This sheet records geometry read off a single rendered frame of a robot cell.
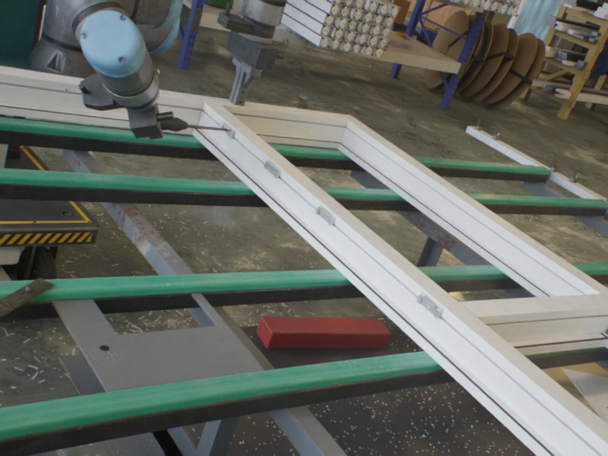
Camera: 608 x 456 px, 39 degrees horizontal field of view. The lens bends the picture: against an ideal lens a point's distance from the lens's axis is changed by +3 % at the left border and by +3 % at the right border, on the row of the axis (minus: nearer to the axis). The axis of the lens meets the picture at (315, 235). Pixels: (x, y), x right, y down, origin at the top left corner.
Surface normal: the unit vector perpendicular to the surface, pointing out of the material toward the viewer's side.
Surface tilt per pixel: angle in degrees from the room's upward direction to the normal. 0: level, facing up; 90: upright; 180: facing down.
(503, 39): 79
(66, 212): 0
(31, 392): 0
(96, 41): 58
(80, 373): 0
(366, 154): 90
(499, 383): 90
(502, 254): 90
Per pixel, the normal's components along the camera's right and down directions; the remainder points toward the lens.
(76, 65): 0.58, 0.17
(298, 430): -0.78, 0.00
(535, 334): 0.55, 0.49
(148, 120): 0.00, -0.23
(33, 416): 0.31, -0.87
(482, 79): -0.87, -0.37
